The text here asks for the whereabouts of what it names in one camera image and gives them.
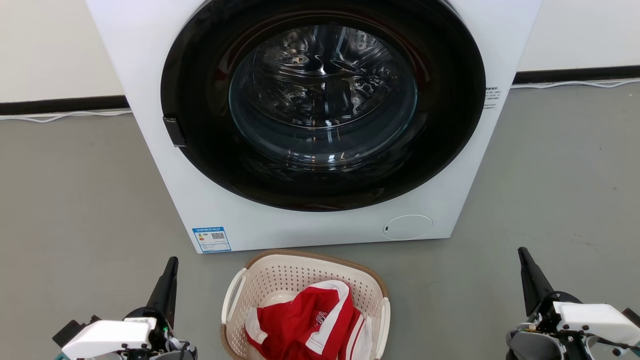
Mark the red and white garment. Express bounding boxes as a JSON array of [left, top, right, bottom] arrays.
[[244, 280, 374, 360]]

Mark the cream plastic laundry basket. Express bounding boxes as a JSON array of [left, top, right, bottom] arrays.
[[220, 249, 391, 360]]

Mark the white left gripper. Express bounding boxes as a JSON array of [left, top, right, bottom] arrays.
[[62, 256, 179, 360]]

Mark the white front-load washing machine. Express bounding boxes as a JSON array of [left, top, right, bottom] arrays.
[[85, 0, 543, 254]]

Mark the blue energy label sticker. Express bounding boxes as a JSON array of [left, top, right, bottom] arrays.
[[192, 226, 232, 253]]

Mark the black door handle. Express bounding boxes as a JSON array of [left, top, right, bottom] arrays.
[[163, 117, 187, 148]]

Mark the round white filter cover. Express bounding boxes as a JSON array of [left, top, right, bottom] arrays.
[[383, 214, 434, 241]]

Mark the white floor cable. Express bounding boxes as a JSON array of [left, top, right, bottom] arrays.
[[510, 77, 640, 90], [0, 109, 133, 124]]

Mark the black baseboard strip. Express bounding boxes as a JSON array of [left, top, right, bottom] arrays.
[[512, 65, 640, 85], [0, 95, 131, 117]]

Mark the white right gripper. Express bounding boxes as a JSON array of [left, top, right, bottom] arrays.
[[518, 247, 640, 346]]

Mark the black round glass machine door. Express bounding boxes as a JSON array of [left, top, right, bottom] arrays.
[[160, 0, 487, 212]]

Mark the steel washing drum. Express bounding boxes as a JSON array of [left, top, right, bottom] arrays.
[[229, 25, 418, 168]]

